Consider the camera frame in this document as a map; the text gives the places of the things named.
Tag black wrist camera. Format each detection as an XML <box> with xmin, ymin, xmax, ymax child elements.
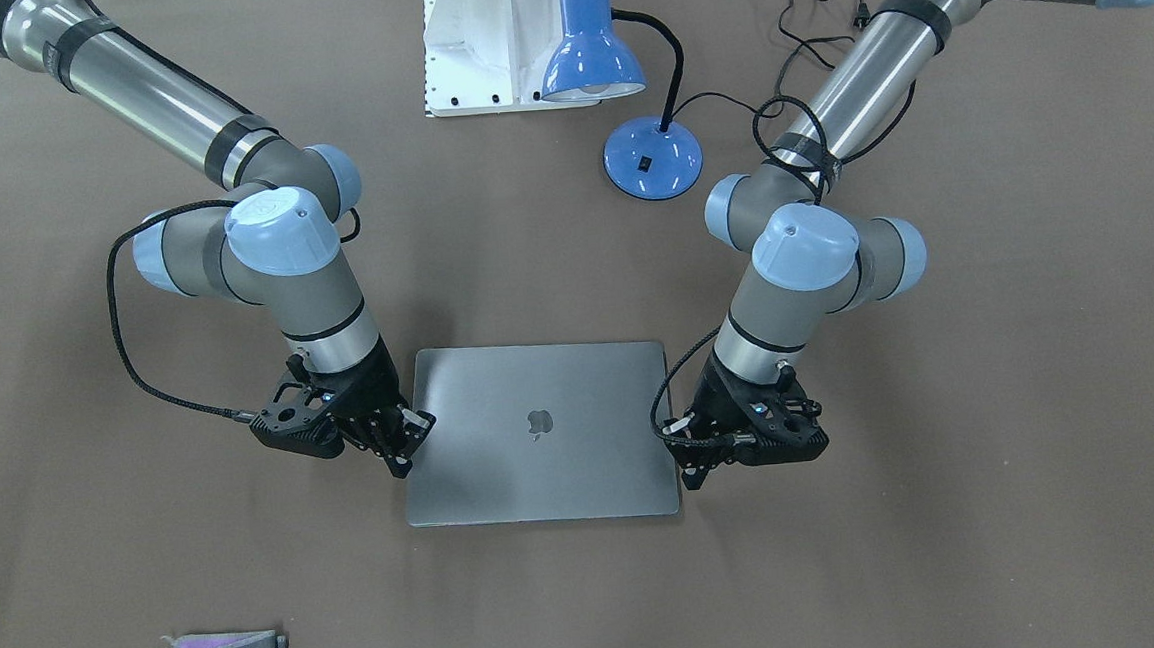
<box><xmin>247</xmin><ymin>380</ymin><xmax>345</xmax><ymax>460</ymax></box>
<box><xmin>733</xmin><ymin>389</ymin><xmax>829</xmax><ymax>466</ymax></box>

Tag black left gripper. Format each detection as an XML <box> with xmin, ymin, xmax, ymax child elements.
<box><xmin>679</xmin><ymin>354</ymin><xmax>797</xmax><ymax>491</ymax></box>

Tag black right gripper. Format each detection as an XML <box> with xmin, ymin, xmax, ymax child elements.
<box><xmin>285</xmin><ymin>339</ymin><xmax>437</xmax><ymax>479</ymax></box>

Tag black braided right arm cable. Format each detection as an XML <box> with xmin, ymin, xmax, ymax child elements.
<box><xmin>102</xmin><ymin>190</ymin><xmax>373</xmax><ymax>434</ymax></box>

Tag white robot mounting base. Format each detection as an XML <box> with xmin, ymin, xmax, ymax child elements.
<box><xmin>424</xmin><ymin>0</ymin><xmax>574</xmax><ymax>118</ymax></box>

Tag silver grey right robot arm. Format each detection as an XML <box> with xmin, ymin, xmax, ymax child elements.
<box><xmin>0</xmin><ymin>0</ymin><xmax>436</xmax><ymax>479</ymax></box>

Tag blue desk lamp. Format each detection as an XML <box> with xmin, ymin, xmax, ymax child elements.
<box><xmin>540</xmin><ymin>0</ymin><xmax>703</xmax><ymax>201</ymax></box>

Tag black lamp power cable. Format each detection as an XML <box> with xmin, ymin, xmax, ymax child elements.
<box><xmin>664</xmin><ymin>0</ymin><xmax>924</xmax><ymax>176</ymax></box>

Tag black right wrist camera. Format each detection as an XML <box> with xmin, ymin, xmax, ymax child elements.
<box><xmin>247</xmin><ymin>380</ymin><xmax>345</xmax><ymax>460</ymax></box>

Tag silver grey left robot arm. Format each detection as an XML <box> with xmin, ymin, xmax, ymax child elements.
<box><xmin>652</xmin><ymin>0</ymin><xmax>1154</xmax><ymax>490</ymax></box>

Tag grey laptop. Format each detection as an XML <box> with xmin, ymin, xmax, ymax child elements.
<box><xmin>405</xmin><ymin>341</ymin><xmax>681</xmax><ymax>527</ymax></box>

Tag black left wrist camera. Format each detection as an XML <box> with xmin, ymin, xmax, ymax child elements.
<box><xmin>733</xmin><ymin>389</ymin><xmax>829</xmax><ymax>466</ymax></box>

